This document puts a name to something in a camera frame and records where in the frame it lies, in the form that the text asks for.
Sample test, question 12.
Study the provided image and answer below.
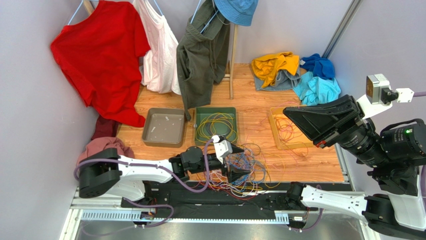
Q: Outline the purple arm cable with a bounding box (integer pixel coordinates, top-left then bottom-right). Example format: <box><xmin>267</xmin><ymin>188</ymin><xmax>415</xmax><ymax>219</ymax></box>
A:
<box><xmin>288</xmin><ymin>91</ymin><xmax>426</xmax><ymax>233</ymax></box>
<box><xmin>73</xmin><ymin>139</ymin><xmax>216</xmax><ymax>194</ymax></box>

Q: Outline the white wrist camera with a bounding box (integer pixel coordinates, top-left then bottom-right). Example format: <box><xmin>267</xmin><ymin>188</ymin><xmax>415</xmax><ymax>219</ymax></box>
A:
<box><xmin>211</xmin><ymin>135</ymin><xmax>233</xmax><ymax>164</ymax></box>
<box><xmin>356</xmin><ymin>73</ymin><xmax>415</xmax><ymax>120</ymax></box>

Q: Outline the orange cable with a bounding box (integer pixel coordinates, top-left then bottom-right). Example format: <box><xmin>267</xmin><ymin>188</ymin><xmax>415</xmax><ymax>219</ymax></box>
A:
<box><xmin>274</xmin><ymin>114</ymin><xmax>310</xmax><ymax>157</ymax></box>

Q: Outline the aluminium corner profile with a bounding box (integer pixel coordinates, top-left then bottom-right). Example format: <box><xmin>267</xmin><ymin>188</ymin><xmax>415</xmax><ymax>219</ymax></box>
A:
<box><xmin>322</xmin><ymin>0</ymin><xmax>363</xmax><ymax>59</ymax></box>

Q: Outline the grey coiled cable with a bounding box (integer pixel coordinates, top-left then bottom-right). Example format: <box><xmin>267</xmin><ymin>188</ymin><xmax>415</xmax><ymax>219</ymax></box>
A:
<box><xmin>201</xmin><ymin>115</ymin><xmax>234</xmax><ymax>140</ymax></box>

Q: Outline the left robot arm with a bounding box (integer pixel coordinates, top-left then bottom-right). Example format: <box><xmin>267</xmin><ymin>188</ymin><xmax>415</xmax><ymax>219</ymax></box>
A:
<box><xmin>74</xmin><ymin>141</ymin><xmax>250</xmax><ymax>202</ymax></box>

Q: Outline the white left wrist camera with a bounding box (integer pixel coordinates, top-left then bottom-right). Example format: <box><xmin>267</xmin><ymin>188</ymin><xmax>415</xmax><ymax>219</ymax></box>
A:
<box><xmin>211</xmin><ymin>135</ymin><xmax>233</xmax><ymax>164</ymax></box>

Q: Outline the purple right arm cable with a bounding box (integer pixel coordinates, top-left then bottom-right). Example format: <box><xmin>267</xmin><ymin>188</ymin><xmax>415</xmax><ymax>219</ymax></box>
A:
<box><xmin>288</xmin><ymin>91</ymin><xmax>426</xmax><ymax>233</ymax></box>

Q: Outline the wooden clothes rack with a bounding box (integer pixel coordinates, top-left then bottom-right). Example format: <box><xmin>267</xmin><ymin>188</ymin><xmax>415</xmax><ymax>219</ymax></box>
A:
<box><xmin>68</xmin><ymin>0</ymin><xmax>239</xmax><ymax>100</ymax></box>

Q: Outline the blue bucket hat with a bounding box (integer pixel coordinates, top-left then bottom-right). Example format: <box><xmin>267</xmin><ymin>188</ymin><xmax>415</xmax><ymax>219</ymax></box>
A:
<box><xmin>214</xmin><ymin>0</ymin><xmax>259</xmax><ymax>27</ymax></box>

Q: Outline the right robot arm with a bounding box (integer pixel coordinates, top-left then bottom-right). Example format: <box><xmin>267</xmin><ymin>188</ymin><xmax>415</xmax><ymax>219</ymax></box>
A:
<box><xmin>283</xmin><ymin>95</ymin><xmax>426</xmax><ymax>240</ymax></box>

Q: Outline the dark blue crumpled cloth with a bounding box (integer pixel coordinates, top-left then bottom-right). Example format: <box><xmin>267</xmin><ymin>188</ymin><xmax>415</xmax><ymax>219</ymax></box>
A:
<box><xmin>299</xmin><ymin>53</ymin><xmax>336</xmax><ymax>80</ymax></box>

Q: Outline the white pink hanging garment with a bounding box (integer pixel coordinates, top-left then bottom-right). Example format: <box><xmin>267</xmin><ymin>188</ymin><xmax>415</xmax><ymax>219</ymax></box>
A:
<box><xmin>133</xmin><ymin>0</ymin><xmax>181</xmax><ymax>95</ymax></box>

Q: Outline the yellow plastic tray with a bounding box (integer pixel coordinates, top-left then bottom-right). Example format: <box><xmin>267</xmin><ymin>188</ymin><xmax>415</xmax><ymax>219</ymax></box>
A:
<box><xmin>268</xmin><ymin>107</ymin><xmax>314</xmax><ymax>150</ymax></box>

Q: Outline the dusty pink crumpled cloth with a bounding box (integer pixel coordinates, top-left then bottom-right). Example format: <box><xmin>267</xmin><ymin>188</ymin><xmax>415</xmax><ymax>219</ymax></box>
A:
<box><xmin>76</xmin><ymin>137</ymin><xmax>135</xmax><ymax>165</ymax></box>

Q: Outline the blue cable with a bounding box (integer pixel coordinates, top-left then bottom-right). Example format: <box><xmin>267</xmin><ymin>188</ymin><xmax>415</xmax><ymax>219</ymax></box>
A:
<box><xmin>229</xmin><ymin>148</ymin><xmax>267</xmax><ymax>187</ymax></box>

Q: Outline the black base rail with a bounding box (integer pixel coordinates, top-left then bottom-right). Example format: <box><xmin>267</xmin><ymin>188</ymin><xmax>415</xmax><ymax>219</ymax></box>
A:
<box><xmin>135</xmin><ymin>181</ymin><xmax>308</xmax><ymax>220</ymax></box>

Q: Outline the white cable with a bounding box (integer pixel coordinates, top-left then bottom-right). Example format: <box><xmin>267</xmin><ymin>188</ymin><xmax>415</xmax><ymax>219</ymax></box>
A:
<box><xmin>202</xmin><ymin>166</ymin><xmax>267</xmax><ymax>197</ymax></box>

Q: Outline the maroon cloth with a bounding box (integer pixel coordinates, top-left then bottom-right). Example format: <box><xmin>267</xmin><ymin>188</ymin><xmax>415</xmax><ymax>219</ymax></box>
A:
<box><xmin>90</xmin><ymin>115</ymin><xmax>120</xmax><ymax>140</ymax></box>

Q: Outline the olive green hanging garment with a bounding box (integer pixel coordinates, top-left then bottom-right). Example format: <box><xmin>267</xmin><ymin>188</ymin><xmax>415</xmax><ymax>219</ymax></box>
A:
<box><xmin>176</xmin><ymin>0</ymin><xmax>230</xmax><ymax>121</ymax></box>

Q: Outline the red t-shirt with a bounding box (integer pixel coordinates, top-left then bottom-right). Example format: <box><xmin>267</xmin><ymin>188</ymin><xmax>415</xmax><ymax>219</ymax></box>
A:
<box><xmin>50</xmin><ymin>0</ymin><xmax>151</xmax><ymax>128</ymax></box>

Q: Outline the green metal tray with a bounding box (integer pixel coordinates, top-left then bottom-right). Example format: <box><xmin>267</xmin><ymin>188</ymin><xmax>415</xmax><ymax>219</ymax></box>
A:
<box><xmin>194</xmin><ymin>107</ymin><xmax>238</xmax><ymax>146</ymax></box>

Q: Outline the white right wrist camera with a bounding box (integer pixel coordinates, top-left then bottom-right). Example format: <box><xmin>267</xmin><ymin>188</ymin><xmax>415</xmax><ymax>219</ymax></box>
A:
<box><xmin>356</xmin><ymin>73</ymin><xmax>415</xmax><ymax>120</ymax></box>

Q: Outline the cyan crumpled cloth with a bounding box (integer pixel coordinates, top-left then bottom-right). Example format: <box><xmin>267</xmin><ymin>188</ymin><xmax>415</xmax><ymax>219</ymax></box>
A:
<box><xmin>293</xmin><ymin>71</ymin><xmax>341</xmax><ymax>106</ymax></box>

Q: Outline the yellow crumpled cloth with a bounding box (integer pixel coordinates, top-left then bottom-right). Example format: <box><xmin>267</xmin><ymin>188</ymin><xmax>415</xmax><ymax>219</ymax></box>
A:
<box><xmin>251</xmin><ymin>51</ymin><xmax>300</xmax><ymax>88</ymax></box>

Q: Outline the tan metal tray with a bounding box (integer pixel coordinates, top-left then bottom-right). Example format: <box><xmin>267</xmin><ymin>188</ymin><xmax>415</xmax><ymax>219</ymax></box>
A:
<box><xmin>141</xmin><ymin>107</ymin><xmax>186</xmax><ymax>148</ymax></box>

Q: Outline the grey crumpled cloth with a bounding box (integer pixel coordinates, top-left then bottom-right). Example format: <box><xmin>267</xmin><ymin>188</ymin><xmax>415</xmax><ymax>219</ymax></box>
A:
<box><xmin>254</xmin><ymin>68</ymin><xmax>301</xmax><ymax>92</ymax></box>

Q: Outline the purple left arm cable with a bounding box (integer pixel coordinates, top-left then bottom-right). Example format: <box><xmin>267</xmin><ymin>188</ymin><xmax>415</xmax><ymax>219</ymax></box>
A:
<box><xmin>73</xmin><ymin>139</ymin><xmax>216</xmax><ymax>194</ymax></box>

